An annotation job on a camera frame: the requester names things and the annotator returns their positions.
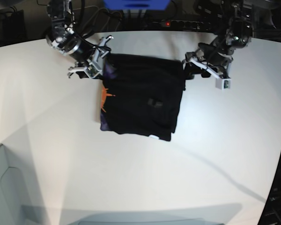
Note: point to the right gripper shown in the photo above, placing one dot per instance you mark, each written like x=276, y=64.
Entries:
x=86, y=55

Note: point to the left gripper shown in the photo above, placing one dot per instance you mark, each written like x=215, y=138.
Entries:
x=208, y=60

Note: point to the black T-shirt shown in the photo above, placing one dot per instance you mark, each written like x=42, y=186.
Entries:
x=141, y=95

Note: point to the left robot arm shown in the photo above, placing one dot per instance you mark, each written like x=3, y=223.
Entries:
x=231, y=24

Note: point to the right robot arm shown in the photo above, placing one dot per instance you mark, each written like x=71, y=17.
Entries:
x=66, y=36

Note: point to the black power strip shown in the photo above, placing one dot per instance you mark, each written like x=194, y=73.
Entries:
x=179, y=25

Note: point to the blue plastic box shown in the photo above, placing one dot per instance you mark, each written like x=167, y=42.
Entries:
x=136, y=4

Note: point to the black equipment box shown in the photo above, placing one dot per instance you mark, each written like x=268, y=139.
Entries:
x=13, y=26

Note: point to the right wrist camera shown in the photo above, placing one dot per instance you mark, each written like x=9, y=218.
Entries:
x=93, y=72

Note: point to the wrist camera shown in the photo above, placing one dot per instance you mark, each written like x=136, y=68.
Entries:
x=223, y=83
x=93, y=72

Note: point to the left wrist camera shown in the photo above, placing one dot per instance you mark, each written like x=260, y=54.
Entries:
x=223, y=83

